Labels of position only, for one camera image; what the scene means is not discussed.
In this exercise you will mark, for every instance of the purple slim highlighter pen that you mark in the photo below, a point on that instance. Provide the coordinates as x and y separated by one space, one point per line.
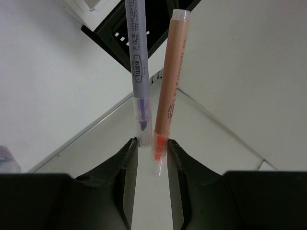
136 25

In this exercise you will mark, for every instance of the black slotted container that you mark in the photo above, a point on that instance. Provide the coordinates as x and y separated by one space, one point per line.
112 33

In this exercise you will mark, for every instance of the orange slim highlighter pen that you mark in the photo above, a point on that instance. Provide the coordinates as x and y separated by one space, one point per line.
175 48

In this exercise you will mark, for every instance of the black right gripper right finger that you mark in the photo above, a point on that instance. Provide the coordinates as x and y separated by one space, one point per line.
201 199

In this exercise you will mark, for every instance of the white slotted container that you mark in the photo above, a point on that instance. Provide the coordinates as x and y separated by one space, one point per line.
89 12

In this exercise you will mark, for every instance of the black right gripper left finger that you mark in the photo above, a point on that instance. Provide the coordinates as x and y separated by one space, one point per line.
100 199

